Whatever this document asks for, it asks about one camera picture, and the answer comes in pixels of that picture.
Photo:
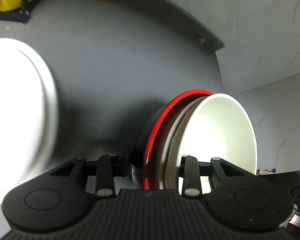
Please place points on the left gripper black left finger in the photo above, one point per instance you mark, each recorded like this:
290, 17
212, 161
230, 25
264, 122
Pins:
104, 170

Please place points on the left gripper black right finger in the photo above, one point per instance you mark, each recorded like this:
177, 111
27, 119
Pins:
224, 177

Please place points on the black bowl with red rim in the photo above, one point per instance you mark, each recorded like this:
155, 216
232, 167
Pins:
149, 153

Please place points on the white shallow plate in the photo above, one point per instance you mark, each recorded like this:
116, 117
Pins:
29, 109

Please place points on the black metal shelf rack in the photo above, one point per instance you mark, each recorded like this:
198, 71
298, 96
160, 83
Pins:
20, 15

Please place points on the grey wall hook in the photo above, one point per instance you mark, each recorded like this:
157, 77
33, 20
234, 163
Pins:
202, 40

